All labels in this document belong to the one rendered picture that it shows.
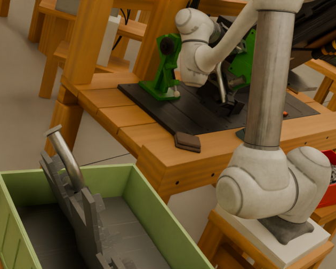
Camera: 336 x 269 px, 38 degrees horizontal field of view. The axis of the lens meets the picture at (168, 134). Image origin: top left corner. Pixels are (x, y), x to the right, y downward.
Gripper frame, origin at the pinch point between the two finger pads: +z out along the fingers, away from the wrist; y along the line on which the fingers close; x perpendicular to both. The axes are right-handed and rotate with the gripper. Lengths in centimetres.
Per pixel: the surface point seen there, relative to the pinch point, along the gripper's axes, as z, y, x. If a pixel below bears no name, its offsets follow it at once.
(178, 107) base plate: -14.7, -24.2, 24.2
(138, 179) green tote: -71, -61, 3
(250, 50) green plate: 4.4, -2.5, -4.0
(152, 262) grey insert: -77, -84, -5
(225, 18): 10.0, 19.5, 8.7
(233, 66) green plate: 4.4, -6.8, 5.4
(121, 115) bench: -42, -30, 32
